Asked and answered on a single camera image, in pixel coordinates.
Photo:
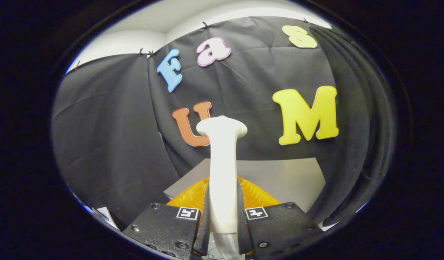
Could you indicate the white garment steamer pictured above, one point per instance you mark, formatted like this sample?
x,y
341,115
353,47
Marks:
x,y
223,180

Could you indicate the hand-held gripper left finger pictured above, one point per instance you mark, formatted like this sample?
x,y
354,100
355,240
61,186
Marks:
x,y
206,231

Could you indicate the grey cabinet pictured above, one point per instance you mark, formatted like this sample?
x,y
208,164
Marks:
x,y
279,180

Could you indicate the black backdrop cloth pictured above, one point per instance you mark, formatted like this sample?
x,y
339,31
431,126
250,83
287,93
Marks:
x,y
110,126

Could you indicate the row of black clips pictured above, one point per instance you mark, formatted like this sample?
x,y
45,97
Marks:
x,y
206,25

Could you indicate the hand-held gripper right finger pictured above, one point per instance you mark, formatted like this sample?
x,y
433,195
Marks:
x,y
241,231

